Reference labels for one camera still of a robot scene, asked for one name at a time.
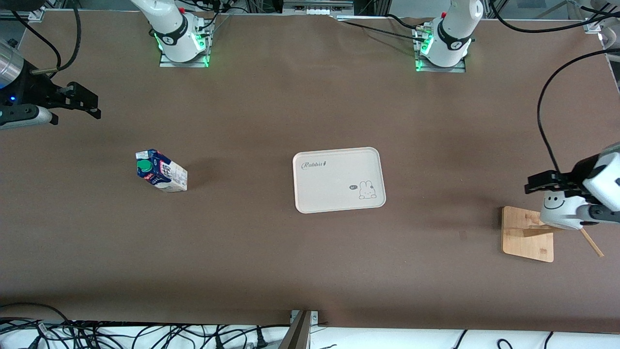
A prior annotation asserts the beige rabbit print tray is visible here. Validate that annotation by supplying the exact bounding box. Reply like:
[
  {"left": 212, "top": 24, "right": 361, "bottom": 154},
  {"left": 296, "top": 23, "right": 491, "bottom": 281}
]
[{"left": 293, "top": 147, "right": 387, "bottom": 214}]

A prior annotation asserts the blue white milk carton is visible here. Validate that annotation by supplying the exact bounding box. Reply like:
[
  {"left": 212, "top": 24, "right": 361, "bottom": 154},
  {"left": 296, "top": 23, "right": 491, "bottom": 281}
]
[{"left": 136, "top": 149, "right": 188, "bottom": 193}]

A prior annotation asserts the aluminium profile bar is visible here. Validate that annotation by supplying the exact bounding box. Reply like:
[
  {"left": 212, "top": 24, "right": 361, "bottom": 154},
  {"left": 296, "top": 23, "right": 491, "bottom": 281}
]
[{"left": 279, "top": 310, "right": 312, "bottom": 349}]

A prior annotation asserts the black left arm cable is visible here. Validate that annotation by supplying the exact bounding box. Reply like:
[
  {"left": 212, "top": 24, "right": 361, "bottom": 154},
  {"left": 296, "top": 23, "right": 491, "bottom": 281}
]
[{"left": 537, "top": 48, "right": 620, "bottom": 176}]

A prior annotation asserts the white power strip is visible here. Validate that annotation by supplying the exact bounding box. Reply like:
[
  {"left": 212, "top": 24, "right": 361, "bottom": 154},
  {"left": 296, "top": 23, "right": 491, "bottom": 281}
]
[{"left": 282, "top": 0, "right": 355, "bottom": 15}]

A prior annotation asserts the wooden cup rack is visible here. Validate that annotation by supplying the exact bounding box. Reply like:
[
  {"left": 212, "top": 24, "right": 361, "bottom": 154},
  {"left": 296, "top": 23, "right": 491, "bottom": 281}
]
[{"left": 502, "top": 206, "right": 605, "bottom": 263}]

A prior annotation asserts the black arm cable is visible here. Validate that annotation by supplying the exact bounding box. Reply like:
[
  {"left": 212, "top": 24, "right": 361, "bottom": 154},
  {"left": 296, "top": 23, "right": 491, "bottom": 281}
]
[
  {"left": 537, "top": 48, "right": 620, "bottom": 176},
  {"left": 11, "top": 0, "right": 82, "bottom": 77}
]

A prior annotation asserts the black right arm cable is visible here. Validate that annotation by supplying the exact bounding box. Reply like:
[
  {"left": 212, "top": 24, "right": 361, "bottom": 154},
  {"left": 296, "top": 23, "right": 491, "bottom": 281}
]
[{"left": 11, "top": 0, "right": 82, "bottom": 77}]

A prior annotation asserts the white smiley face cup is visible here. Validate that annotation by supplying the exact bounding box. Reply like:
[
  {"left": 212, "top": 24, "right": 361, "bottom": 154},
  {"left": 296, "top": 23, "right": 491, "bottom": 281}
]
[{"left": 539, "top": 189, "right": 589, "bottom": 231}]

